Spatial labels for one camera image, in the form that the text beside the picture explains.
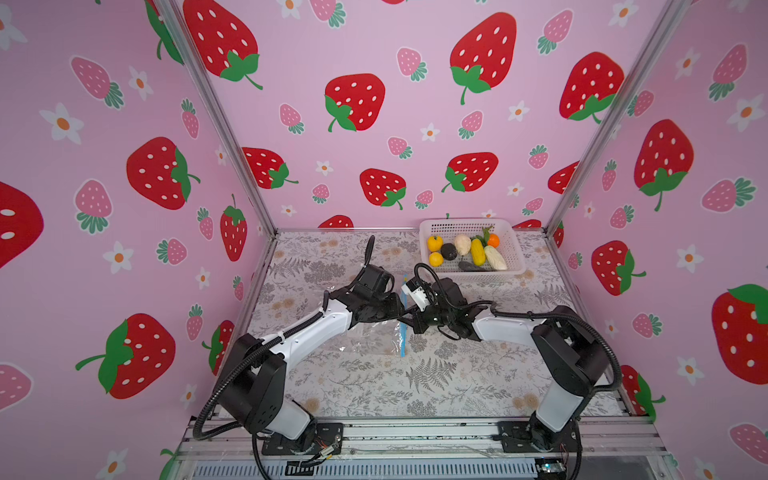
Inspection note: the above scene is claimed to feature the clear zip top bag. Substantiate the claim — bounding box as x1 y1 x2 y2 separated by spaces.
331 277 406 356

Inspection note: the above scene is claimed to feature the black round toy food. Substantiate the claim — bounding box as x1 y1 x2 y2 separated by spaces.
440 243 459 261

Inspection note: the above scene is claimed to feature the white plastic basket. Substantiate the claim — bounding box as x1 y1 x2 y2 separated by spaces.
419 218 526 281

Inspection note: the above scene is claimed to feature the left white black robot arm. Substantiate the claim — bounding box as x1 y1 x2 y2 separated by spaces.
193 265 404 451

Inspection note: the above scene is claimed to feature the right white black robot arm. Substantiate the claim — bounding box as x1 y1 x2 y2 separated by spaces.
401 278 622 452

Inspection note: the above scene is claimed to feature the yellow lemon toy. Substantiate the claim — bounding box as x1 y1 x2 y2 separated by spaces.
428 252 444 268

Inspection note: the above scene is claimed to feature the white daikon toy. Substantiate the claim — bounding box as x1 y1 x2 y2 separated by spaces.
484 245 508 271

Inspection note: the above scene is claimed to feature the yellow orange toy fruit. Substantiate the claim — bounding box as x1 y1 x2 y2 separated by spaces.
427 235 444 253

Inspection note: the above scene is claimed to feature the beige garlic toy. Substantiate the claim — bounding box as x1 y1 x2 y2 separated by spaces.
454 234 472 256

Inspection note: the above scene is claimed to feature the orange tangerine toy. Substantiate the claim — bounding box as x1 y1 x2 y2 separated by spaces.
486 233 500 248

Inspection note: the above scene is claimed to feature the green leaf toy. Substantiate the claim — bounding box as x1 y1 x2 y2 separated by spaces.
477 227 491 244

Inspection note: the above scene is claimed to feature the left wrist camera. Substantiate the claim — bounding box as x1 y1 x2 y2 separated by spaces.
357 264 394 296

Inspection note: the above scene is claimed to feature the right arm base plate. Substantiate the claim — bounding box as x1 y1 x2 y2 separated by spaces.
494 420 581 454

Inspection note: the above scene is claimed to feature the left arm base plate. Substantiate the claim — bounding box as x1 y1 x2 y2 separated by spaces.
260 421 344 456

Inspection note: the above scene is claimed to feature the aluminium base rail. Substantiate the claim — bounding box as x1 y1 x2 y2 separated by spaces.
164 416 682 479

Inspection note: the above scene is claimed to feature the left aluminium frame post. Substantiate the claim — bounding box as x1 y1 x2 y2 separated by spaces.
152 0 278 236

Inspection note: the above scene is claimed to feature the aluminium frame post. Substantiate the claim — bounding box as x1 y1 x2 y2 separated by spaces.
152 0 278 236
544 0 694 232

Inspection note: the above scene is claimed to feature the right aluminium frame post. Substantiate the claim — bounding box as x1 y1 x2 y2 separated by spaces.
544 0 694 232

